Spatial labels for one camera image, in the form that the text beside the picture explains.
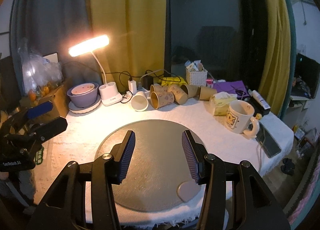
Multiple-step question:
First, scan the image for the white paper cup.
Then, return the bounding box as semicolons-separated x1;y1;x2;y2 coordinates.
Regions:
131;91;149;112

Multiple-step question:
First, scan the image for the right brown paper cup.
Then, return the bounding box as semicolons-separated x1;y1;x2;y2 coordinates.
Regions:
199;86;217;101

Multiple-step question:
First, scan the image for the middle brown paper cup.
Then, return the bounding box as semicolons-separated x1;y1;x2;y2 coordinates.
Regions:
167;84;188;105

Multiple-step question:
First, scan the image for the dark inside brown paper cup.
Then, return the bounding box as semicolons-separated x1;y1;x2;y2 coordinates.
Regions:
181;84;200;98

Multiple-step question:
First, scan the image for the front brown paper cup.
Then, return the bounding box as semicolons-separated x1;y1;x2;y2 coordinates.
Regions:
150;92;175;109

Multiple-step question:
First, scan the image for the rear left brown paper cup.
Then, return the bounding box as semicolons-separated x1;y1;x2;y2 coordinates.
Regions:
150;84;168;93

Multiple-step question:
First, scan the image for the cardboard box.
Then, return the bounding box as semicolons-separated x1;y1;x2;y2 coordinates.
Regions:
20;79;72;123

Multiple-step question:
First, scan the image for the clear plastic bag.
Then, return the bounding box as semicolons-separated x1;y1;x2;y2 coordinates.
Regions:
18;38;63;95

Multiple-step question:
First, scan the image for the white table cloth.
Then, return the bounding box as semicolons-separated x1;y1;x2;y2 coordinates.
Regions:
34;99;293;228

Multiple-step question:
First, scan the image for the white cartoon mug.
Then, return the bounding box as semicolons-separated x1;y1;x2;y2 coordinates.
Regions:
225;100;260;138

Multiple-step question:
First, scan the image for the black smartphone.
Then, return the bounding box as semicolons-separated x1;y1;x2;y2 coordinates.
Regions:
256;123;281;158

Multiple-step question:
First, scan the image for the yellow tissue pack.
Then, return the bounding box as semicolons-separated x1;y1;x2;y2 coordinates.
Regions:
209;92;237;116

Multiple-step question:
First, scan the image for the white power strip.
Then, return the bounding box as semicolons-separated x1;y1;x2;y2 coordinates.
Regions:
120;87;151;104

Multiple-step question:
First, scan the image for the white charger plug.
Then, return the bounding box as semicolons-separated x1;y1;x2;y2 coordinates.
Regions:
128;78;137;95

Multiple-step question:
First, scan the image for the white tube bottle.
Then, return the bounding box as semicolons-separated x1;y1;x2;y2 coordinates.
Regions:
248;90;271;110

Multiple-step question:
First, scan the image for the white woven basket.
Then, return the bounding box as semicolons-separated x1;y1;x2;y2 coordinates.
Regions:
185;68;208;86

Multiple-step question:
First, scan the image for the black power adapter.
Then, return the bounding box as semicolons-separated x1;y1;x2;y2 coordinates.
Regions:
142;75;153;90

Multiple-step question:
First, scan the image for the yellow cloth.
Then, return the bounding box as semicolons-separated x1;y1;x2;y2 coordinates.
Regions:
159;76;187;86

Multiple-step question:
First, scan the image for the grey curtain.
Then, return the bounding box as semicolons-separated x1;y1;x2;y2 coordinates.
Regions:
10;0;102;91

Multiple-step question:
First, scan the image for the yellow curtain right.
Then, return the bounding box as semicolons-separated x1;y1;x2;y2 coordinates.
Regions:
258;0;291;115

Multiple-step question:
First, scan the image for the yellow curtain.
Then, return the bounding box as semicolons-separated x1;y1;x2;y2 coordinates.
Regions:
258;0;291;115
89;0;167;92

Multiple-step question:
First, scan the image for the yellow curtain left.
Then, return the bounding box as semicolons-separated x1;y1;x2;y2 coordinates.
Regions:
89;0;167;92

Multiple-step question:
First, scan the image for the dark window pane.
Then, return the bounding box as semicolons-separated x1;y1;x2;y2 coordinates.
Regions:
165;0;267;87

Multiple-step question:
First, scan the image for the black cable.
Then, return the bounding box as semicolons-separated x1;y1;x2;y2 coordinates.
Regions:
62;59;183;96

